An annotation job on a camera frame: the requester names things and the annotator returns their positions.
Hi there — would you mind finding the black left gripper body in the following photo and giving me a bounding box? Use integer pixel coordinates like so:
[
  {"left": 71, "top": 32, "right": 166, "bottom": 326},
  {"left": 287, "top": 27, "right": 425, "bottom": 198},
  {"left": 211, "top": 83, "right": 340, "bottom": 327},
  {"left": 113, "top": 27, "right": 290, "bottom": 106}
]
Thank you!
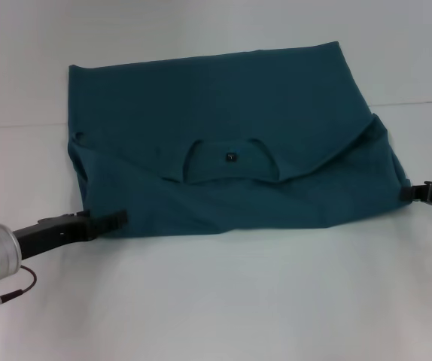
[{"left": 12, "top": 210, "right": 97, "bottom": 261}]

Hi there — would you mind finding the teal FREE print t-shirt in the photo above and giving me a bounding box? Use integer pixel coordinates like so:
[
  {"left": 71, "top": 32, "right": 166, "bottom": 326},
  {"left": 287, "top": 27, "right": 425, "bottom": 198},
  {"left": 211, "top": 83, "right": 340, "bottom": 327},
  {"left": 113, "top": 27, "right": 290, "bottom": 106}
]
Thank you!
[{"left": 67, "top": 40, "right": 409, "bottom": 238}]

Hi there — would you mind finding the left arm connector cable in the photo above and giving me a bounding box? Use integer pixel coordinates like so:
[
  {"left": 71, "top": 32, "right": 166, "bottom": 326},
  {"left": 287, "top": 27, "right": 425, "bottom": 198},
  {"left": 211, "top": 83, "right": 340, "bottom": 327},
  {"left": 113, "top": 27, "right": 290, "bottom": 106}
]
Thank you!
[{"left": 0, "top": 265, "right": 38, "bottom": 317}]

